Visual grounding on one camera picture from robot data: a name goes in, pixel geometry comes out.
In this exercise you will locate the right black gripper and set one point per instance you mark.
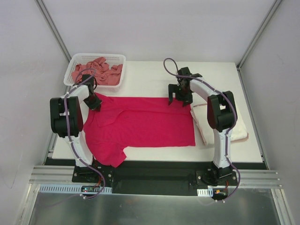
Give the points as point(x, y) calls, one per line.
point(179, 94)

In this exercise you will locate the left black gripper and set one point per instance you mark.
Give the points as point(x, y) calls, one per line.
point(93, 101)

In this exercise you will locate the magenta t shirt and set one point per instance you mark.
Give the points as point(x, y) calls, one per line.
point(141, 122)

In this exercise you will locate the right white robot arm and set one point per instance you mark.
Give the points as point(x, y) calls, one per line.
point(221, 117)

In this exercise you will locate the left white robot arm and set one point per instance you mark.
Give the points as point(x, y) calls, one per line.
point(67, 120)

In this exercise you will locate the salmon pink t shirt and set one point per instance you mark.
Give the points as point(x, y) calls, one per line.
point(105, 74)

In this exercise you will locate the folded white t shirt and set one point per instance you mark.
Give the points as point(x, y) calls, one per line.
point(199, 114)

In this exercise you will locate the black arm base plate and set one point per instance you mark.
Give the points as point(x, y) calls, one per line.
point(149, 177)

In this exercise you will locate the left white cable duct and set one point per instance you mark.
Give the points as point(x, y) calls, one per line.
point(74, 189)

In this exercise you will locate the white cable duct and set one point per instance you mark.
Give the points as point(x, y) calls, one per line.
point(74, 189)
point(205, 192)

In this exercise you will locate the right white cable duct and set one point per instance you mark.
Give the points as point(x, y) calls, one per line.
point(205, 192)

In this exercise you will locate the left corner aluminium post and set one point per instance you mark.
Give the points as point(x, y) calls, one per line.
point(53, 28)

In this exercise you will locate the corner aluminium post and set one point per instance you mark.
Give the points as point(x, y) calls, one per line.
point(265, 22)
point(53, 28)

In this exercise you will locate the aluminium front rail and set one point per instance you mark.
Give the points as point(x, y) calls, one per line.
point(55, 174)

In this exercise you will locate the right corner aluminium post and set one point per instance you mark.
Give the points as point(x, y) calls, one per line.
point(265, 22)

